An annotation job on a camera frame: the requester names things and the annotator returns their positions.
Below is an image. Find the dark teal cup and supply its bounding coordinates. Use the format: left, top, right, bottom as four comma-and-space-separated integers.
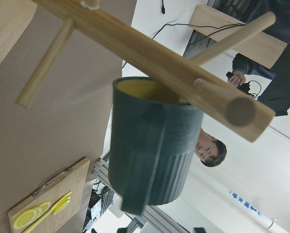
108, 76, 205, 216

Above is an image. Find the wooden cup rack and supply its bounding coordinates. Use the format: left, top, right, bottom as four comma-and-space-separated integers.
0, 0, 275, 142

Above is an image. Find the wooden cutting board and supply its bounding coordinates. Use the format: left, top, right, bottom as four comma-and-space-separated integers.
8, 157, 91, 233

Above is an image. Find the lemon slice under spoon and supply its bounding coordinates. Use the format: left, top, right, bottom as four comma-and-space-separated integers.
53, 195, 71, 215

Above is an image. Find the wooden board on desk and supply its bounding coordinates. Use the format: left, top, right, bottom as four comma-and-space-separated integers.
190, 4, 287, 68

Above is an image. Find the middle lemon slice toy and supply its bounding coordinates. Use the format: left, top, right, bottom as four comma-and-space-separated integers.
35, 200, 51, 218

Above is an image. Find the yellow lemon slice toy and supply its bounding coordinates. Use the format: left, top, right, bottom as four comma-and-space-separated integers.
13, 208, 38, 230

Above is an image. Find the person in dark jacket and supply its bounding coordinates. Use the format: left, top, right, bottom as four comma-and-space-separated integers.
226, 0, 290, 117

